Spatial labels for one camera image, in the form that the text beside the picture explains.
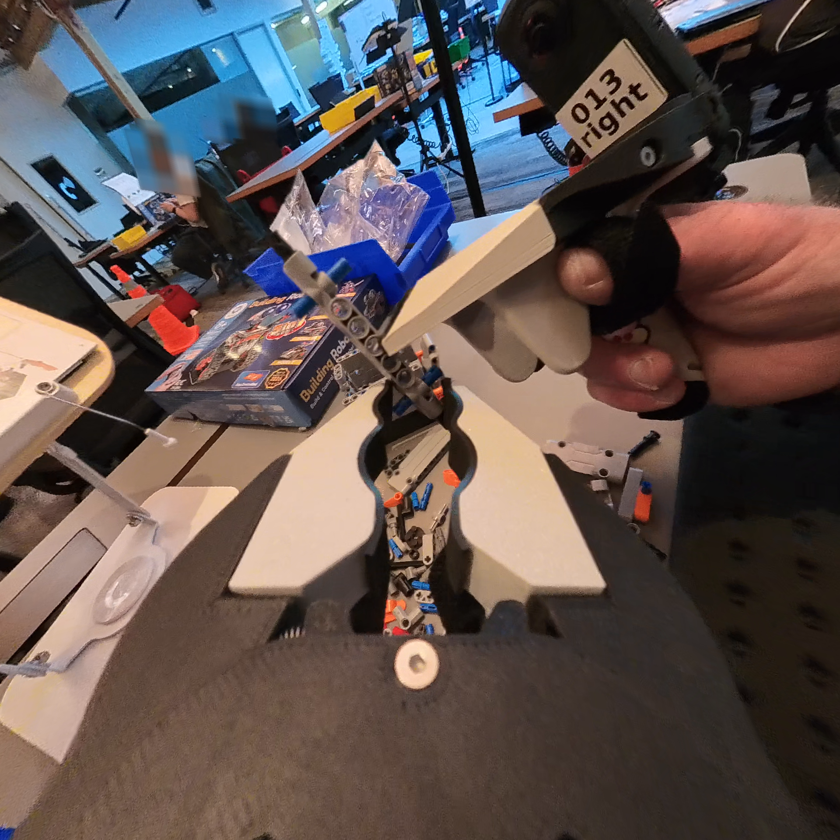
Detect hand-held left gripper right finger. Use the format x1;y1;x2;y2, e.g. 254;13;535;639
441;385;609;609

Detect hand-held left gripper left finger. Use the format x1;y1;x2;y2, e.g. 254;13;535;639
227;386;395;605

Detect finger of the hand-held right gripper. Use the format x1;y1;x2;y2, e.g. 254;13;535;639
378;201;595;383

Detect grey perforated beam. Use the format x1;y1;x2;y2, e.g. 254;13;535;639
280;250;447;418

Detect person's right hand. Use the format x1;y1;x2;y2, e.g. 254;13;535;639
556;197;840;410

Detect blue plastic bin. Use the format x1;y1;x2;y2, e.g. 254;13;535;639
243;168;456;309

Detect grey angled connector piece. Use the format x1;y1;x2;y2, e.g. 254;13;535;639
545;440;631;480

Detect pile of small building parts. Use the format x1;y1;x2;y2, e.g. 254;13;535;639
381;427;463;640

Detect white book stand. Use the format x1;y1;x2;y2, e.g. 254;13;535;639
0;296;240;765

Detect clear plastic bags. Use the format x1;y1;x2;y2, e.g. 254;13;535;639
269;142;434;257

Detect black pole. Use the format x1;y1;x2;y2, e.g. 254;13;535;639
418;0;489;217

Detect blue robot kit box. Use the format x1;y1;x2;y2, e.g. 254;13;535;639
145;292;395;431

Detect long wooden table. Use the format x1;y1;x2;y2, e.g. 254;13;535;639
230;73;441;204

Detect yellow bin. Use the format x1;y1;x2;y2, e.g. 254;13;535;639
319;86;382;132

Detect black studded panel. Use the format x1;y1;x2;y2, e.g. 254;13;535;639
663;394;840;840

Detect instruction booklet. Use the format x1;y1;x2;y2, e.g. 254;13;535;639
0;315;95;441

